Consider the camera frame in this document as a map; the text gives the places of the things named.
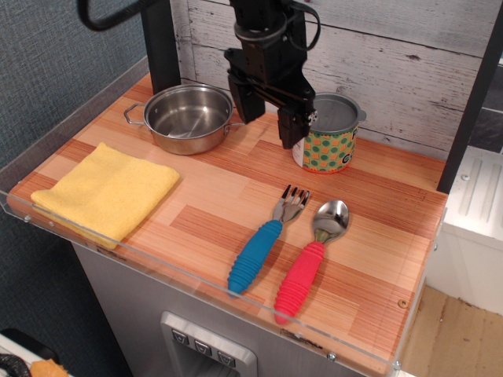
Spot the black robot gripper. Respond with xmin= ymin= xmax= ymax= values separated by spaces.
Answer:
xmin=225 ymin=31 xmax=318 ymax=149

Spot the toy can with grey lid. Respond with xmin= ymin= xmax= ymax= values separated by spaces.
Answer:
xmin=292 ymin=93 xmax=366 ymax=174

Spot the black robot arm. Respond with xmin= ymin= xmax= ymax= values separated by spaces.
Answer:
xmin=225 ymin=1 xmax=319 ymax=149

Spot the stainless steel pot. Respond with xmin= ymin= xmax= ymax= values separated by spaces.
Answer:
xmin=123 ymin=83 xmax=244 ymax=156

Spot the yellow folded cloth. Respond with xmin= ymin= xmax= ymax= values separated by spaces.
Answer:
xmin=31 ymin=142 xmax=179 ymax=249

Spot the grey toy fridge cabinet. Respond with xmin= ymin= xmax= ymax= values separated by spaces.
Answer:
xmin=72 ymin=239 xmax=378 ymax=377

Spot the silver dispenser button panel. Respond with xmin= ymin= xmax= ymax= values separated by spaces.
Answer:
xmin=160 ymin=311 xmax=259 ymax=376

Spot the orange object at corner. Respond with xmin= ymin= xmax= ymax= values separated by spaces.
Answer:
xmin=29 ymin=359 xmax=69 ymax=377

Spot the red handled spoon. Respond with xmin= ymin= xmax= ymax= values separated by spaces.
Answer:
xmin=274 ymin=199 xmax=350 ymax=325

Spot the blue handled fork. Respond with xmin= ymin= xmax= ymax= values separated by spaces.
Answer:
xmin=227 ymin=185 xmax=310 ymax=295

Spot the clear acrylic guard rail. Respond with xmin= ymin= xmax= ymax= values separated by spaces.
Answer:
xmin=1 ymin=77 xmax=446 ymax=376

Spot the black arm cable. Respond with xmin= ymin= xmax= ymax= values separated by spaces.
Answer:
xmin=76 ymin=0 xmax=150 ymax=33

